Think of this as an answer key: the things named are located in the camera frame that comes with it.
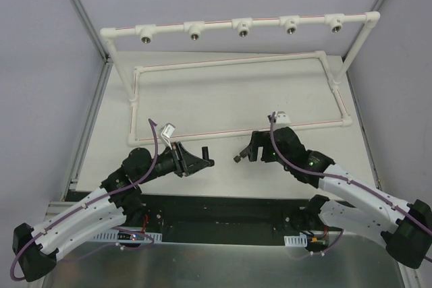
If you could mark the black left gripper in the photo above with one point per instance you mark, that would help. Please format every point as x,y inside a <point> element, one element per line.
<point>179,159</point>

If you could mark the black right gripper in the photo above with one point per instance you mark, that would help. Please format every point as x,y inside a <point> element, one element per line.
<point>256,146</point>

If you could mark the black faucet valve handle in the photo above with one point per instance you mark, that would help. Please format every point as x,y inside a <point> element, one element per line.
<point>242,155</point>

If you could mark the black L-shaped faucet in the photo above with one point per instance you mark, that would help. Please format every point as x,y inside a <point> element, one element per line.
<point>206,157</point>

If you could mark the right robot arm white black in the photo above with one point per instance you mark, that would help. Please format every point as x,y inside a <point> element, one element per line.
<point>401,227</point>

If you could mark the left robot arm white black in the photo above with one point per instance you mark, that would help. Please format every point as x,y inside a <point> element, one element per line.
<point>39,248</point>

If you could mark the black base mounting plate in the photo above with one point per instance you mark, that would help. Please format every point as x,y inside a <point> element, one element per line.
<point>221,220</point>

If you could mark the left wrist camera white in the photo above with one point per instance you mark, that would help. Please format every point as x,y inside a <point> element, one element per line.
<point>166,133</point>

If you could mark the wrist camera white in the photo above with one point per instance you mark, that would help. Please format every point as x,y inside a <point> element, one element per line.
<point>281,118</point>
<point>166,133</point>

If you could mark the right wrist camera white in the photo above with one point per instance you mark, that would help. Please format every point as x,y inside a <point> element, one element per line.
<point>281,118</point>

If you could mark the left white cable duct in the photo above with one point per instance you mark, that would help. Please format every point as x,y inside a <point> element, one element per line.
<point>115,236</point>

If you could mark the white cable duct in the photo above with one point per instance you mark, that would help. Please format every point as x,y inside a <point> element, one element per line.
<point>296,241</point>
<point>115,236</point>

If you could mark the right white cable duct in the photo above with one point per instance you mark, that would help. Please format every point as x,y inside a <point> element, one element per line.
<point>296,241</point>

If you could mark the left aluminium frame post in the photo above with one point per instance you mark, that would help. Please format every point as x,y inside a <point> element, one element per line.
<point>96,98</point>

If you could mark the aluminium frame post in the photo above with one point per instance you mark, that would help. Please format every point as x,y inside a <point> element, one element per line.
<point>96,98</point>
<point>378,8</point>

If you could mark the white PVC pipe frame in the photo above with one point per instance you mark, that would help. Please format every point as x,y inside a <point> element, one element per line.
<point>243,26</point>

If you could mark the right aluminium frame post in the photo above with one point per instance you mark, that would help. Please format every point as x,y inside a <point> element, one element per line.
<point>378,8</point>

